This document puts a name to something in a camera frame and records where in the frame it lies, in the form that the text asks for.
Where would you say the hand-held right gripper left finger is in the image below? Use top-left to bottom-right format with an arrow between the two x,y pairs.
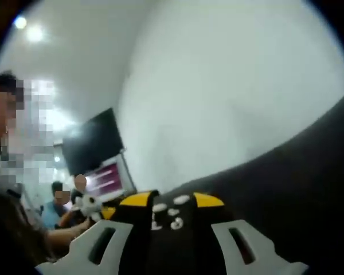
36,191 -> 161,275

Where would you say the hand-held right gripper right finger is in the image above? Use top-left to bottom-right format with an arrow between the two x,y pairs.
193,192 -> 309,275

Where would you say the white oval charging case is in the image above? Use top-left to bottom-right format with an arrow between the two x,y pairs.
173,194 -> 192,205

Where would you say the laptop with purple screen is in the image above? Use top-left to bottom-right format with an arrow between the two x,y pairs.
84,151 -> 137,203

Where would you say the black monitor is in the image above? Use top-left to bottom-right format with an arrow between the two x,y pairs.
62,107 -> 124,176

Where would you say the person's head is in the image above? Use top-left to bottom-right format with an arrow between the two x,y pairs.
0,71 -> 25,87

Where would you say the round ceiling light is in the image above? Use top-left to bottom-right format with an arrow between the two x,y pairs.
13,15 -> 28,29

